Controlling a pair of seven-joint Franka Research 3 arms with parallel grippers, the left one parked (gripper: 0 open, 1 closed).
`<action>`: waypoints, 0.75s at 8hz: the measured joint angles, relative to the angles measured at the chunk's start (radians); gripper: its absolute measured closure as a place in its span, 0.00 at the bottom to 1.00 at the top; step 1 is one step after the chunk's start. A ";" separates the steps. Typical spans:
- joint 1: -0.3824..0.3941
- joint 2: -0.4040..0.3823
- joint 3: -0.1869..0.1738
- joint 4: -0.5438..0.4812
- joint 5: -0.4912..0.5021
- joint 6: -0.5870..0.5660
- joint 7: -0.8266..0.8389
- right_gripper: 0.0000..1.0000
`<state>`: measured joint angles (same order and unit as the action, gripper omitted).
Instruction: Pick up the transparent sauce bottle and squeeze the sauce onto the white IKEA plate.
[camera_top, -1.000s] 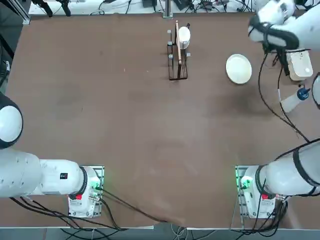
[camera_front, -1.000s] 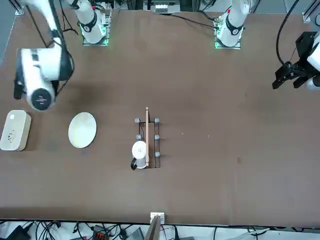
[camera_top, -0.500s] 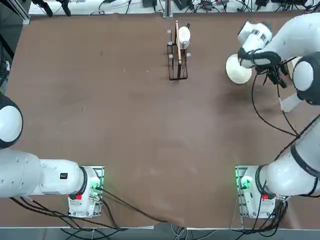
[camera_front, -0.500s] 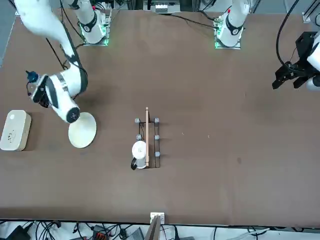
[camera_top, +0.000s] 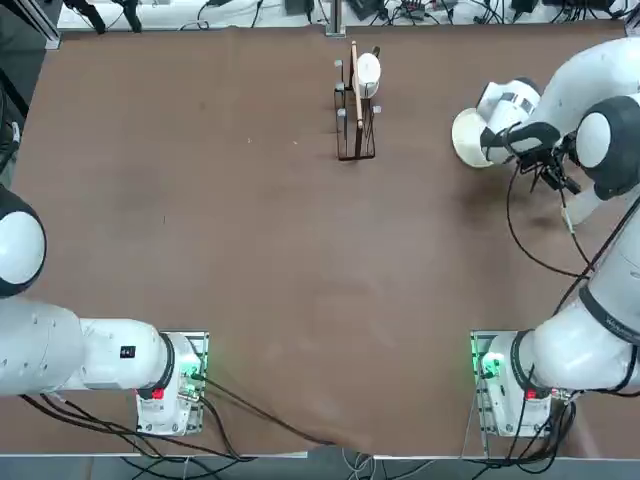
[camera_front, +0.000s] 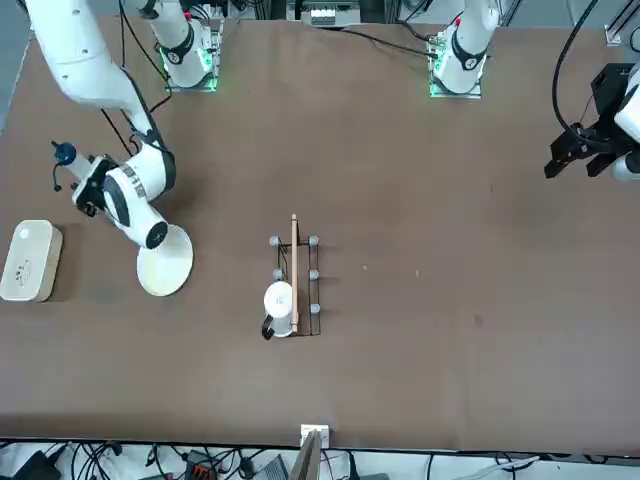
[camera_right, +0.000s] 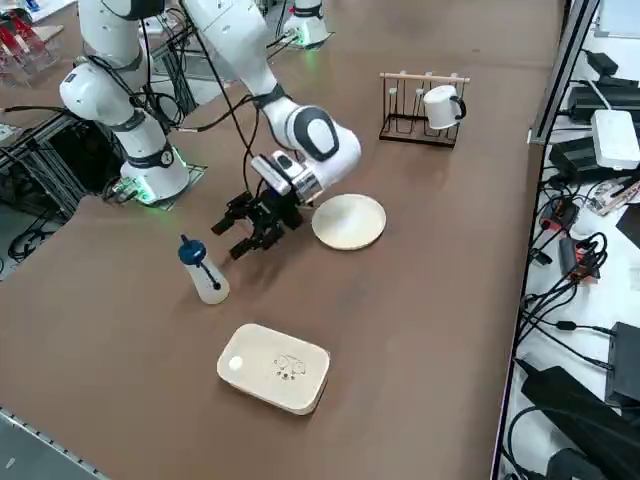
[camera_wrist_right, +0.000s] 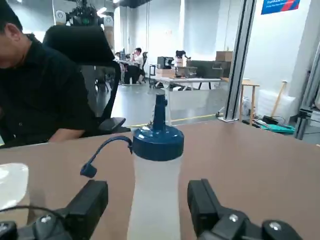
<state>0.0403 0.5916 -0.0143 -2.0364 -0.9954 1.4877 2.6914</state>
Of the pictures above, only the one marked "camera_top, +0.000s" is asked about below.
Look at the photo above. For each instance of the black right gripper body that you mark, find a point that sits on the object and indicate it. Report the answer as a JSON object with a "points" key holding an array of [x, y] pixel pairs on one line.
{"points": [[542, 162]]}

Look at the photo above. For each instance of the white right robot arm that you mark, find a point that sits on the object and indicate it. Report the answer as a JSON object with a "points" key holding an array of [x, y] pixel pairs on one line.
{"points": [[575, 350]]}

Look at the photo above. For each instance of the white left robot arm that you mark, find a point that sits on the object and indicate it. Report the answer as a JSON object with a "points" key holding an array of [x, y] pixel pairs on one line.
{"points": [[100, 355]]}

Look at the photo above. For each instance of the white round plate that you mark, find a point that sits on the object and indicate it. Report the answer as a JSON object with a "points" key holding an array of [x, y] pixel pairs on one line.
{"points": [[465, 137]]}

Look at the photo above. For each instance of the black tripod leg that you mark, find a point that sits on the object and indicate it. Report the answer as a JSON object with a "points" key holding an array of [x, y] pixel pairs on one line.
{"points": [[132, 15], [95, 15]]}

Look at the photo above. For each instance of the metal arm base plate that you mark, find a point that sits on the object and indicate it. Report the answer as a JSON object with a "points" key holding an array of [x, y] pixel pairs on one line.
{"points": [[204, 360], [476, 415]]}

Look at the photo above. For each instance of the aluminium frame post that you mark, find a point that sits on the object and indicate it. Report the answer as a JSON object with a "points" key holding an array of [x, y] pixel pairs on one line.
{"points": [[336, 20]]}

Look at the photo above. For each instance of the aluminium corner rail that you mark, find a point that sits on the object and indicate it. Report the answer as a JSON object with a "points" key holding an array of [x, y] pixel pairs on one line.
{"points": [[50, 35]]}

